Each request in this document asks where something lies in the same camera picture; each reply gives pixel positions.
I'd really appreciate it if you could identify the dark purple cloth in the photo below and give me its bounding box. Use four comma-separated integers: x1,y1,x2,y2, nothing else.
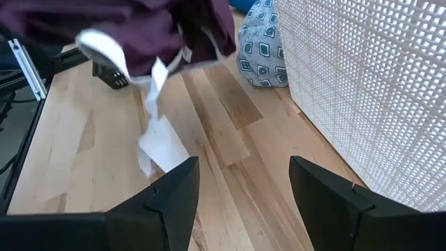
0,0,238,79

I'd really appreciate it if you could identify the large white perforated basket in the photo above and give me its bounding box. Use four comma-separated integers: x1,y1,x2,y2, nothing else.
273,0,446,213

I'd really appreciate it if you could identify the grey patterned hospital gown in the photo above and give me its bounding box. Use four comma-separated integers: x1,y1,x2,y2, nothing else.
236,0,290,88

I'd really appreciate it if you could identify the blue fabric pouch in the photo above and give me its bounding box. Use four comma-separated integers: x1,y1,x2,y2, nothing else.
228,0,259,15

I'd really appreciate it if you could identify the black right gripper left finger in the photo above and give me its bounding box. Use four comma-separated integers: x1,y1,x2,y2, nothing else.
0,155,201,251

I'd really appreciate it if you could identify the silver aluminium bracket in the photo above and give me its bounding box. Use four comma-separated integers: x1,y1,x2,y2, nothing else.
7,37,49,102

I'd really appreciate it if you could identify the white paper tag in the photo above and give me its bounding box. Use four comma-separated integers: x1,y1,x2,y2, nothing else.
137,57,192,178

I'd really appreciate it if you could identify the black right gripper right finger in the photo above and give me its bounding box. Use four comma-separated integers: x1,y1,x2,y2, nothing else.
289,155,446,251

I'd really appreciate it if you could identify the black aluminium table frame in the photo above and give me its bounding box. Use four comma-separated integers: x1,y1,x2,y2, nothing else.
0,47,90,214

